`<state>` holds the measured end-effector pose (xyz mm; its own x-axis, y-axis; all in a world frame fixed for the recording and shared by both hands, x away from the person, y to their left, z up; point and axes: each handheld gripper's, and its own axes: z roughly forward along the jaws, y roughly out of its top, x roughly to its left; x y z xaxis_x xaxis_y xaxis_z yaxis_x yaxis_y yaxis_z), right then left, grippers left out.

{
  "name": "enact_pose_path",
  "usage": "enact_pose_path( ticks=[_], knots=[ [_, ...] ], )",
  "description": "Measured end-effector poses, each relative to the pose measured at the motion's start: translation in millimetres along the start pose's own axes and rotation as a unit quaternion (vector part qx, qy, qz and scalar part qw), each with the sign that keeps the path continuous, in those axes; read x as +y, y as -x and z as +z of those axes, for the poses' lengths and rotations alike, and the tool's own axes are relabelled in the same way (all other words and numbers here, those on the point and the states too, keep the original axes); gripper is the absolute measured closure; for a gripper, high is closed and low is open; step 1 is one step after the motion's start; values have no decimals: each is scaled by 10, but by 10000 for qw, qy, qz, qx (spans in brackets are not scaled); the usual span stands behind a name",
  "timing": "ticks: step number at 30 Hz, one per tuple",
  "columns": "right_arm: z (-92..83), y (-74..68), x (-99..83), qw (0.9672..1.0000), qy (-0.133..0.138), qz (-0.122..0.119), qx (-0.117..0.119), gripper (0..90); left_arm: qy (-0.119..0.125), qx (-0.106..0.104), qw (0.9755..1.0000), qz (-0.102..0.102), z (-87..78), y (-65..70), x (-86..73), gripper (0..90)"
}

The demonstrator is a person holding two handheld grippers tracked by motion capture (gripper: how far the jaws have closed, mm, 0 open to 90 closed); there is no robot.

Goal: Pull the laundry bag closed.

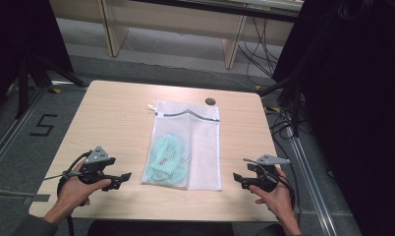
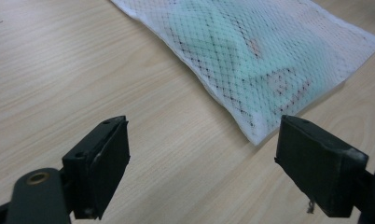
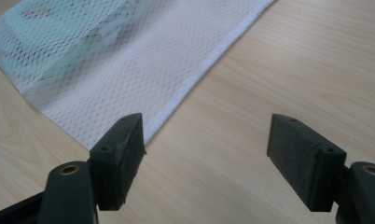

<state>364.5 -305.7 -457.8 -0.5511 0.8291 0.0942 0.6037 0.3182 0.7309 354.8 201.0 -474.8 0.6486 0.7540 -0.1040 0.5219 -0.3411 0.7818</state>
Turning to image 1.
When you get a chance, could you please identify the black floor cables bundle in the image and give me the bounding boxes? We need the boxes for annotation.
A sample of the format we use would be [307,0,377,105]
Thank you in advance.
[237,16,283,87]

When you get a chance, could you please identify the black curtain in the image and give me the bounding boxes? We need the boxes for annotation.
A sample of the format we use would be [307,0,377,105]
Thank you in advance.
[271,0,395,236]
[0,0,75,114]

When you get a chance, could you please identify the black cables beside table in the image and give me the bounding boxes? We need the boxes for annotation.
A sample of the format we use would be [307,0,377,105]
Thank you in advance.
[263,103,303,215]

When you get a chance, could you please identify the black metal stand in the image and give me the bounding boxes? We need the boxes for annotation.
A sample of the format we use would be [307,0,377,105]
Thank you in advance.
[14,53,86,120]

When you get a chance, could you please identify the person's left hand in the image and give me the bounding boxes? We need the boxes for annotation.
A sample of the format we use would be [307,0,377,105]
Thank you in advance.
[56,160,112,214]

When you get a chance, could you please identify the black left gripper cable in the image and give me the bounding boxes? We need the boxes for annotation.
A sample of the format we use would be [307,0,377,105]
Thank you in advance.
[56,149,93,236]

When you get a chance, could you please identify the beige floor cable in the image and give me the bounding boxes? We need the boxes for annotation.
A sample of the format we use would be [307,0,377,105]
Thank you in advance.
[0,186,34,199]

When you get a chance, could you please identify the person's dark clothing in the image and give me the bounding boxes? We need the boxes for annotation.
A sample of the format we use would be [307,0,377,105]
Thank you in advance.
[86,219,287,236]

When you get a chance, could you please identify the metal floor rail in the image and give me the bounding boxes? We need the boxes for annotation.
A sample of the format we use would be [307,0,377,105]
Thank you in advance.
[0,87,47,180]
[283,126,339,236]

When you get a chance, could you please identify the grey left gripper cable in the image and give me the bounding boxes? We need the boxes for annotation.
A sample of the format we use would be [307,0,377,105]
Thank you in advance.
[42,170,83,182]

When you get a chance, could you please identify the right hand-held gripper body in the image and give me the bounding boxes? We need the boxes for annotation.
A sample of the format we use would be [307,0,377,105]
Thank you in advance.
[246,153,291,193]

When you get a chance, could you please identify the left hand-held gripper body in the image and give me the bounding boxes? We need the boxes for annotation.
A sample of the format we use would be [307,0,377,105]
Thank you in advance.
[77,146,120,185]

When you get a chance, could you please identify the mint green garment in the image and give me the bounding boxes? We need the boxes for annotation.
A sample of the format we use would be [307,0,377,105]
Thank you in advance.
[143,133,190,185]

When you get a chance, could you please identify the white mesh laundry bag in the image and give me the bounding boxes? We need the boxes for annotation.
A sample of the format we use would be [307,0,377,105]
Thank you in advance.
[141,99,223,192]

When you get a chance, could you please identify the person's right hand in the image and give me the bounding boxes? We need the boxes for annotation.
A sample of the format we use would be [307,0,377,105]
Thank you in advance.
[249,167,297,222]

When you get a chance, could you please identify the light wooden bench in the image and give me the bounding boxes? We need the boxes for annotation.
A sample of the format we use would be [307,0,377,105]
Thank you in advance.
[48,0,306,70]

